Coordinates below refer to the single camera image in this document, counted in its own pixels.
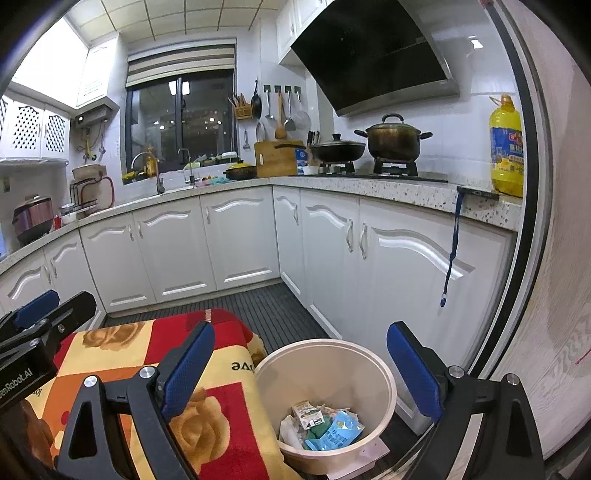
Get small metal faucet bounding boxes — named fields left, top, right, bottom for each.
left=178, top=148, right=197, bottom=186

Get black wire dish rack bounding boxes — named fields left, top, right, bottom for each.
left=69, top=178, right=102, bottom=217

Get white water heater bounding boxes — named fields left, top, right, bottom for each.
left=75, top=104, right=117, bottom=126

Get wooden cutting board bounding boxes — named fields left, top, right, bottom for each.
left=254, top=141, right=305, bottom=178

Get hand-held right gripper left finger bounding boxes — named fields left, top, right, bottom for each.
left=55, top=320, right=217, bottom=480

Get yellow oil bottle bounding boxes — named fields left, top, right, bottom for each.
left=489, top=93, right=525, bottom=199

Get dark ribbed floor mat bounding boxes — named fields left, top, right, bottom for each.
left=99, top=282, right=437, bottom=480

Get white lattice cabinets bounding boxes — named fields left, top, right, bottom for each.
left=0, top=95, right=72, bottom=162

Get black phone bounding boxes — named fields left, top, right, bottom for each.
left=456, top=185, right=500, bottom=200

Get beige woven basket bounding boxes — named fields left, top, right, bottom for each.
left=71, top=164, right=108, bottom=185

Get red yellow printed blanket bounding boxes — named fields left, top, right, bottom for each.
left=18, top=308, right=301, bottom=480

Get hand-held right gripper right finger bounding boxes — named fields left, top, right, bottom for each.
left=387, top=320, right=546, bottom=480

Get striped roller blind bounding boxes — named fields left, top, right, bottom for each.
left=126, top=43, right=237, bottom=88

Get wooden chopstick holder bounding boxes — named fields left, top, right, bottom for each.
left=228, top=95, right=252, bottom=121

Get black wok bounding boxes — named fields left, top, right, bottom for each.
left=274, top=134, right=366, bottom=163

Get curved metal faucet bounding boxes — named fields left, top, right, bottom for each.
left=130, top=151, right=166, bottom=195

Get dark red rice cooker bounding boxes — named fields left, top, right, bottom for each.
left=11, top=195, right=55, bottom=246

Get white upper cabinets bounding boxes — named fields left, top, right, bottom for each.
left=276, top=0, right=333, bottom=63

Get blue lanyard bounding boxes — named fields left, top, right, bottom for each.
left=440, top=191, right=463, bottom=309

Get cream round trash bin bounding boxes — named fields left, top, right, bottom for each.
left=254, top=339, right=398, bottom=476

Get wooden spatula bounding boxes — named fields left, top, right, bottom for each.
left=275, top=91, right=288, bottom=140

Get black range hood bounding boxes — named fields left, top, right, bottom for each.
left=291, top=0, right=461, bottom=117

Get black gas stove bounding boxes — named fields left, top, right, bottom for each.
left=288, top=159, right=448, bottom=183

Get white flat platform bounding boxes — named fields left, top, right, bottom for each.
left=325, top=438, right=391, bottom=480

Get round mesh strainer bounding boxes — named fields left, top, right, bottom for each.
left=293, top=90, right=312, bottom=130

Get dark stockpot with lid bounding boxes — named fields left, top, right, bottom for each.
left=354, top=113, right=433, bottom=162

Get dark kitchen window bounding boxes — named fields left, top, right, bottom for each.
left=124, top=69, right=238, bottom=183

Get white base cabinets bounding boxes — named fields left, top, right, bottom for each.
left=0, top=185, right=518, bottom=437

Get white wood grain door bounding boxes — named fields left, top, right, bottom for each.
left=471, top=0, right=591, bottom=462

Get small white carton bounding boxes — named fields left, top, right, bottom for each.
left=292, top=401, right=326, bottom=430

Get light blue snack packet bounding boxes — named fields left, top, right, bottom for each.
left=305, top=410, right=365, bottom=452

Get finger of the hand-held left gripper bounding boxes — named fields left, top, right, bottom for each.
left=0, top=291, right=98, bottom=365
left=0, top=290, right=61, bottom=340

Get yellow lid black pan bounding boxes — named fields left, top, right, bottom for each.
left=224, top=161, right=258, bottom=181

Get white tissue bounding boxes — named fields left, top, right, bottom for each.
left=279, top=414, right=308, bottom=450

